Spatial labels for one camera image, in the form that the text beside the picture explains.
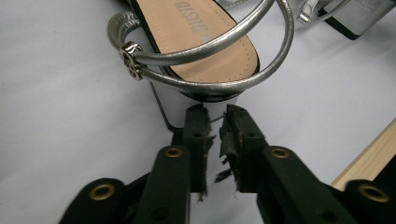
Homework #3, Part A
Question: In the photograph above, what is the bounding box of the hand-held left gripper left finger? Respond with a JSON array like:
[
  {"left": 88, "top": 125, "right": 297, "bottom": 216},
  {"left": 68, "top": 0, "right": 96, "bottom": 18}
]
[{"left": 182, "top": 103, "right": 217, "bottom": 202}]

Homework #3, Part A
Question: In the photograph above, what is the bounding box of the white table mat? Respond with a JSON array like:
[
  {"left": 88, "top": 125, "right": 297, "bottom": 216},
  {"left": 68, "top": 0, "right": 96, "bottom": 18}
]
[{"left": 0, "top": 0, "right": 396, "bottom": 224}]

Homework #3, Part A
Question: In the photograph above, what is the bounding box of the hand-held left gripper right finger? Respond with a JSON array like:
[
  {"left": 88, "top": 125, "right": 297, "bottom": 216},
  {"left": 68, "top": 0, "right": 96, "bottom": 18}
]
[{"left": 215, "top": 104, "right": 269, "bottom": 193}]

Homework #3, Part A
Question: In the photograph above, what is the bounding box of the silver strap block-heel sandal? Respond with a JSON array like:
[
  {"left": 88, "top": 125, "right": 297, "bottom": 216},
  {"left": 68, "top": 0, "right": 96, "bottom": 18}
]
[
  {"left": 106, "top": 0, "right": 295, "bottom": 132},
  {"left": 295, "top": 0, "right": 396, "bottom": 41}
]

